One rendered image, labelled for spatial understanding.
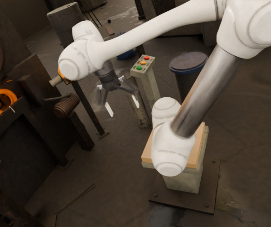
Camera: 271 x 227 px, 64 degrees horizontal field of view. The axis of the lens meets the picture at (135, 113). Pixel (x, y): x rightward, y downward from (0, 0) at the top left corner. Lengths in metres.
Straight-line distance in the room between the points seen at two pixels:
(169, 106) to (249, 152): 0.81
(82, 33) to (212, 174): 1.14
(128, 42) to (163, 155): 0.45
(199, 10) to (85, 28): 0.40
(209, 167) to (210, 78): 0.93
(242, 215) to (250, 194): 0.14
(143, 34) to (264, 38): 0.35
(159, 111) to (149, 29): 0.42
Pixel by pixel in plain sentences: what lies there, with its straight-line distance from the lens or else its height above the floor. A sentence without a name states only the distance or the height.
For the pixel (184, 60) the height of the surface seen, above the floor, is 0.43.
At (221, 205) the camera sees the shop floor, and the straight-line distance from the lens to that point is 1.45.
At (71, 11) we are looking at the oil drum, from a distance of 4.18.
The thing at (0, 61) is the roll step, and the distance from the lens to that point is 1.69.
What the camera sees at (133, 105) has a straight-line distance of 1.85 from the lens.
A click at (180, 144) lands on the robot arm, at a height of 0.63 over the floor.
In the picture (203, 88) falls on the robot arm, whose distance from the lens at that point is 0.75.
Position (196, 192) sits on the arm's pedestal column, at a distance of 1.45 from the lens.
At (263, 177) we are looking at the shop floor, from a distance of 1.56.
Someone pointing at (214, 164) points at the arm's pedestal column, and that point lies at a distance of 1.58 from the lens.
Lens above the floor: 1.27
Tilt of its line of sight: 35 degrees down
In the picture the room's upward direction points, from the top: 22 degrees counter-clockwise
